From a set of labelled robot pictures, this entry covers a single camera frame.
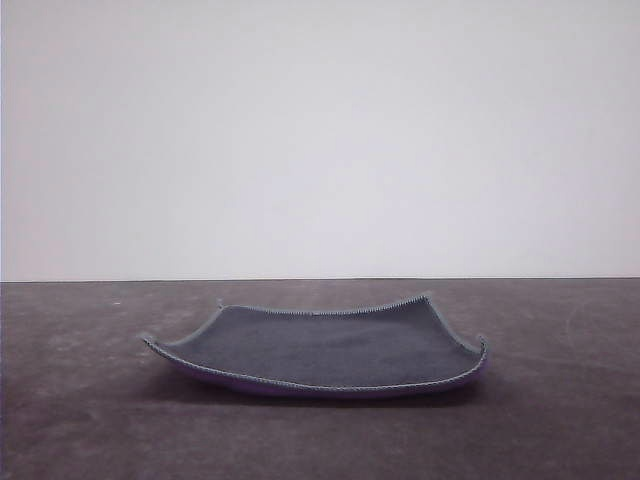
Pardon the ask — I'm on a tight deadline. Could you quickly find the purple towel with grey hem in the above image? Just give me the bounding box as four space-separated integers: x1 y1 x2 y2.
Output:
135 293 490 400

